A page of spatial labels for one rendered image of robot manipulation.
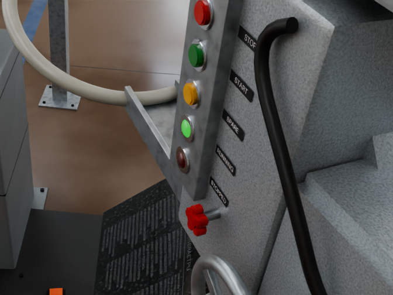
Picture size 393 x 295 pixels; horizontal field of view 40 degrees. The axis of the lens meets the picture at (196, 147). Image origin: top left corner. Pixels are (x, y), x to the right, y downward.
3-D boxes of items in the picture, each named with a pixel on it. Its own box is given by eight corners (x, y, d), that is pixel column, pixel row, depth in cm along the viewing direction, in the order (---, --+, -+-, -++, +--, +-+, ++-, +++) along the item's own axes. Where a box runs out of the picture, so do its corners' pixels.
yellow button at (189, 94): (198, 108, 63) (201, 89, 61) (190, 109, 62) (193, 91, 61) (189, 96, 65) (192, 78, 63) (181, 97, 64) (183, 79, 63)
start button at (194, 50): (204, 71, 60) (207, 50, 58) (196, 72, 59) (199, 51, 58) (194, 59, 61) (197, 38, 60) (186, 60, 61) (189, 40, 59)
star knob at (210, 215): (226, 233, 67) (231, 211, 65) (195, 242, 65) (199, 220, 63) (212, 212, 70) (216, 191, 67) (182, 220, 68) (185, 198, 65)
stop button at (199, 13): (211, 29, 57) (214, 6, 55) (202, 30, 56) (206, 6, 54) (200, 17, 58) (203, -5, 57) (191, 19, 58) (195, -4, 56)
